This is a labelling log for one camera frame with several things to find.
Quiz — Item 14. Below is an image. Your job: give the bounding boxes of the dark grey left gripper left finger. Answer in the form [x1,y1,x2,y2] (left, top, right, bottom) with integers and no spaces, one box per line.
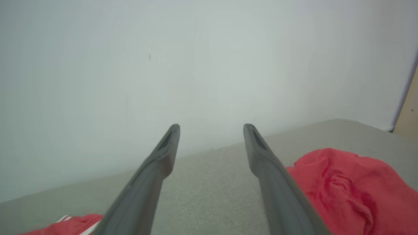
[94,123,181,235]

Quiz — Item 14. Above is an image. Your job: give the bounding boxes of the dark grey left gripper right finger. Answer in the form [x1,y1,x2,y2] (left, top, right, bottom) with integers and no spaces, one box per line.
[243,123,331,235]

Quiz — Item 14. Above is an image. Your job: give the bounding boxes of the red Bulls basketball shorts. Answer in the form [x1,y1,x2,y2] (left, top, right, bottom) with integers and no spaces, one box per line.
[286,148,418,235]

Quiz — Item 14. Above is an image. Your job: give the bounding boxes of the red and white Bulls jersey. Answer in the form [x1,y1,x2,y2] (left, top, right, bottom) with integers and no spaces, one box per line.
[20,214,104,235]

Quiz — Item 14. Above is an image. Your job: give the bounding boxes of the tan wooden panel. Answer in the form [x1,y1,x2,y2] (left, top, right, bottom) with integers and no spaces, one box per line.
[393,65,418,141]

